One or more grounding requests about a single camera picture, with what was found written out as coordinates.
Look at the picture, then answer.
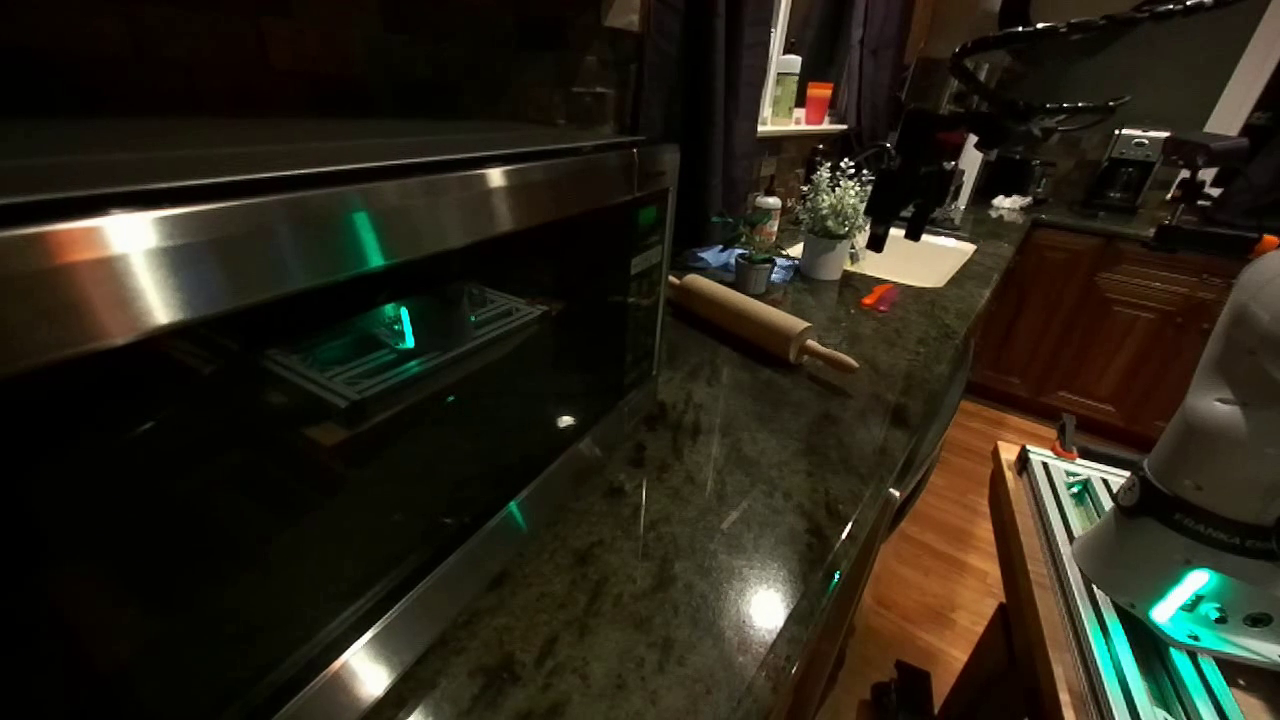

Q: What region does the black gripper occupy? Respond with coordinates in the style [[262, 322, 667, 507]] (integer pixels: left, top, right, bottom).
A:
[[862, 107, 969, 256]]

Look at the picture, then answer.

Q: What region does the wooden rolling pin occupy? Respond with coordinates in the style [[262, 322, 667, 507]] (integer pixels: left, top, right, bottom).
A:
[[666, 267, 865, 380]]

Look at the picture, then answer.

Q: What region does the white cutting board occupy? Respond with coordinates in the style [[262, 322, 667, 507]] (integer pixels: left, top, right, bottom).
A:
[[845, 230, 981, 292]]

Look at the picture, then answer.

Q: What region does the large plant in white pot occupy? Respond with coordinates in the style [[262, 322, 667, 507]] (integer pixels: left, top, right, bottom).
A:
[[796, 156, 879, 288]]

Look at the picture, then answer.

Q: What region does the white crumpled cloth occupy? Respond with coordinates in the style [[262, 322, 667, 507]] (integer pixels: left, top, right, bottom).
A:
[[987, 193, 1042, 226]]

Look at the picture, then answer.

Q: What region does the white window sill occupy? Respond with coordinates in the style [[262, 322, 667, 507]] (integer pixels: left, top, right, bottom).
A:
[[754, 114, 852, 138]]

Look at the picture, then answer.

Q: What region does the orange cup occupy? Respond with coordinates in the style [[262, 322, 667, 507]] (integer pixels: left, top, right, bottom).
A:
[[802, 77, 839, 127]]

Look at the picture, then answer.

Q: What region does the dark curtain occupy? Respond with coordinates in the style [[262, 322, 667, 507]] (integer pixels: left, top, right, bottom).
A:
[[678, 0, 774, 252], [836, 0, 922, 130]]

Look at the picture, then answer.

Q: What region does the green soap bottle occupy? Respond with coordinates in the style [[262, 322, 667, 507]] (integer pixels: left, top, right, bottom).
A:
[[767, 46, 807, 130]]

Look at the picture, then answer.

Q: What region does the blue cloth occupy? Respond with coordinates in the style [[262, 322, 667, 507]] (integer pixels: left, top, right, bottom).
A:
[[683, 240, 802, 288]]

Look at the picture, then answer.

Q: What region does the wooden base cabinet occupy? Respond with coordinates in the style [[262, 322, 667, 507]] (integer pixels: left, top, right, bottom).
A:
[[969, 216, 1258, 451]]

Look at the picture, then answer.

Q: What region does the black coffee maker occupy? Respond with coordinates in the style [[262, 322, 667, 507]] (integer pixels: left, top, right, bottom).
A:
[[1083, 124, 1178, 216]]

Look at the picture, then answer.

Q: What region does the stainless steel toaster oven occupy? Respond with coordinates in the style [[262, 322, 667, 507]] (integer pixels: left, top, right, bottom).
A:
[[0, 114, 683, 720]]

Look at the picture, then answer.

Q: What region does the wooden wall cabinet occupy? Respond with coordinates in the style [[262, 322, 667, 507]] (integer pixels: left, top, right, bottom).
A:
[[902, 0, 1035, 62]]

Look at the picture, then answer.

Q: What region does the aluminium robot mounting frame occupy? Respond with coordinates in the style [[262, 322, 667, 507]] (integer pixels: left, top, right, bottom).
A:
[[1015, 439, 1280, 720]]

